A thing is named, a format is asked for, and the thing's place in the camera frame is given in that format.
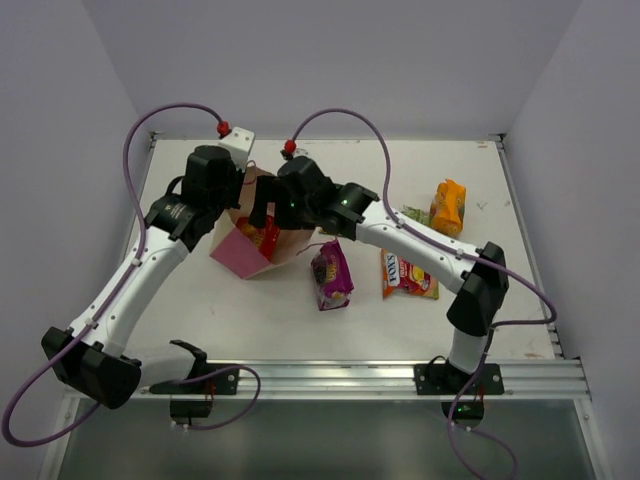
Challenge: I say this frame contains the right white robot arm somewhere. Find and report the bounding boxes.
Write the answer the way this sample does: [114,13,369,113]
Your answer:
[249,156,509,393]

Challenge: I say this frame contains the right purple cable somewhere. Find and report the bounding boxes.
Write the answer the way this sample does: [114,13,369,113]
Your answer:
[282,108,558,480]

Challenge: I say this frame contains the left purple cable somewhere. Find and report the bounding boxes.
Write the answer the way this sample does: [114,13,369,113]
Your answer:
[1,102,262,446]

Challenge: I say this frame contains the aluminium mounting rail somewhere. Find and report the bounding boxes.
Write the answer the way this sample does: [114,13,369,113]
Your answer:
[127,350,590,401]

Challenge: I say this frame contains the purple snack pack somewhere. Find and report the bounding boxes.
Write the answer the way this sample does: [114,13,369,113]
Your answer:
[311,239,354,311]

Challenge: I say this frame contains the red snack pack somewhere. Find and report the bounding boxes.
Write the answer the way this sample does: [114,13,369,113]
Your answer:
[236,215,280,261]

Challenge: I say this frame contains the pink paper bag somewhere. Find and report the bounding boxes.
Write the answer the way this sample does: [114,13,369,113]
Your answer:
[209,161,333,279]

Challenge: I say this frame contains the purple cable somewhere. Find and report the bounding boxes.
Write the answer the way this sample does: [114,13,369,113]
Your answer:
[282,108,558,480]
[1,102,262,446]

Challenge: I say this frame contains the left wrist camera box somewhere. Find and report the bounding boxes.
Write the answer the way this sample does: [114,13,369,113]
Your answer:
[218,127,255,172]

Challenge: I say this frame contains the orange snack pack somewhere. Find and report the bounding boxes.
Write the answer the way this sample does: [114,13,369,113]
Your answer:
[429,179,467,239]

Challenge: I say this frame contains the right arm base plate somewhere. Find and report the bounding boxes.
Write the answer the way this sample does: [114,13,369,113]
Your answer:
[413,356,505,396]

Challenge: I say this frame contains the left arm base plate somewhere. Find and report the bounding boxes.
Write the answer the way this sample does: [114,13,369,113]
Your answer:
[149,363,240,396]

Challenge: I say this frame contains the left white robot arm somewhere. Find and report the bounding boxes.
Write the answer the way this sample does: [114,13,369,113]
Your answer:
[41,144,249,409]

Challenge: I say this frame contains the pale green small packet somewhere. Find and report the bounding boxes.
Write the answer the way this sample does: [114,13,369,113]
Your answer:
[402,205,431,227]

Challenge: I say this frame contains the orange Fox's candy bag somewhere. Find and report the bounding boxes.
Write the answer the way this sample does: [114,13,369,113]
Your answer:
[380,249,439,300]

